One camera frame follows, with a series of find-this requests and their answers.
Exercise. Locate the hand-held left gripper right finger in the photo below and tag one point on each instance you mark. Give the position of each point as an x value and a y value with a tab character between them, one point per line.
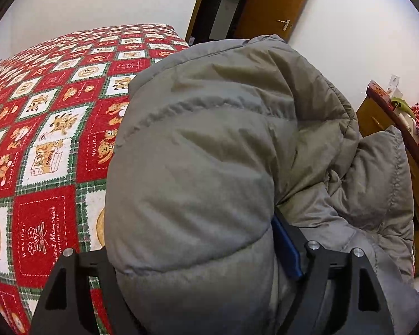
286	247

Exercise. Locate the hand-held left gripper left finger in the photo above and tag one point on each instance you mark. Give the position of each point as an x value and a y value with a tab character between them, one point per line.
106	286

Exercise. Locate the grey puffer jacket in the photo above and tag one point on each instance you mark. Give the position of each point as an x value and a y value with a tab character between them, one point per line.
202	146

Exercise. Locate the red checkered printed blanket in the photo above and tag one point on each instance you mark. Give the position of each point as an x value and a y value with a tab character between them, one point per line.
38	216

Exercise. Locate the brown wooden cabinet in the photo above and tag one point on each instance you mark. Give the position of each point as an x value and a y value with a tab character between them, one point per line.
373	118

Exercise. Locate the green object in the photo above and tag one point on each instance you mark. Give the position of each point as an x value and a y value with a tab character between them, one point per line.
403	106

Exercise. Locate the brown wooden door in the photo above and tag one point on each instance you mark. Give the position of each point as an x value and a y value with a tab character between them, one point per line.
265	7

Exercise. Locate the wooden door frame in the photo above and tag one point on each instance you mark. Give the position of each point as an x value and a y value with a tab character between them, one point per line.
197	7

